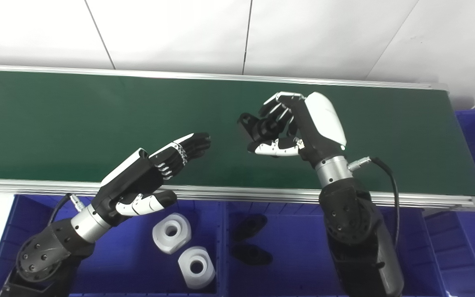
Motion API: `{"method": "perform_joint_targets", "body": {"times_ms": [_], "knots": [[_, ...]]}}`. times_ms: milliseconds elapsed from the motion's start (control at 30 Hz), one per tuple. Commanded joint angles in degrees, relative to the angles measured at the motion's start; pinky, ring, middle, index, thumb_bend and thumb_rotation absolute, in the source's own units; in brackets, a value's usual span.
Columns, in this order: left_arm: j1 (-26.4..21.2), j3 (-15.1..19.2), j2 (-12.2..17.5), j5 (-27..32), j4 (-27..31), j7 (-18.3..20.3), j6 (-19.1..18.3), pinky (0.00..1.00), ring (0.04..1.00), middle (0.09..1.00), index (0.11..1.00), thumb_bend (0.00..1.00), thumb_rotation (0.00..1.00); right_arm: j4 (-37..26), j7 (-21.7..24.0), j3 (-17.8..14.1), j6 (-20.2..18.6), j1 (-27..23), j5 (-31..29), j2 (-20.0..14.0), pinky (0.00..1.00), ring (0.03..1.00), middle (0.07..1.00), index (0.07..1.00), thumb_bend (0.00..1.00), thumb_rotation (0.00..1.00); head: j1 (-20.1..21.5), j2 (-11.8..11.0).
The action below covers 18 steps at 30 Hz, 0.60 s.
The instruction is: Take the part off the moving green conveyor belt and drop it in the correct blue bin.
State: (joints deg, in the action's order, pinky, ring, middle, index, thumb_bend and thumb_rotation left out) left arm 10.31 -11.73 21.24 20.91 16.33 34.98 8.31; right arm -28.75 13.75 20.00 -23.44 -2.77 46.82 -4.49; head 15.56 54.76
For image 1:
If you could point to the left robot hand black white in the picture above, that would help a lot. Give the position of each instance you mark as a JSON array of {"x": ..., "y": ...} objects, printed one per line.
[{"x": 134, "y": 185}]

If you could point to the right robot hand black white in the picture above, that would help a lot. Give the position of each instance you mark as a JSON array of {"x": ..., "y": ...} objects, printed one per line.
[{"x": 324, "y": 123}]

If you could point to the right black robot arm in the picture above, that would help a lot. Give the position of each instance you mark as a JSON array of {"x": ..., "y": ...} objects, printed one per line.
[{"x": 357, "y": 231}]

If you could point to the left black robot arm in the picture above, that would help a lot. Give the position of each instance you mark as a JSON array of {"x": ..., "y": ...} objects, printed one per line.
[{"x": 43, "y": 255}]

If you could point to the white cylindrical plastic part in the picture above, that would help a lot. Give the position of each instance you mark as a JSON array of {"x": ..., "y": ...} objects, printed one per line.
[
  {"x": 163, "y": 243},
  {"x": 206, "y": 276}
]

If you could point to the green conveyor belt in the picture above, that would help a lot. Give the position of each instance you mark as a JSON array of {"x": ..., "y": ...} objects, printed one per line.
[
  {"x": 97, "y": 115},
  {"x": 262, "y": 194}
]

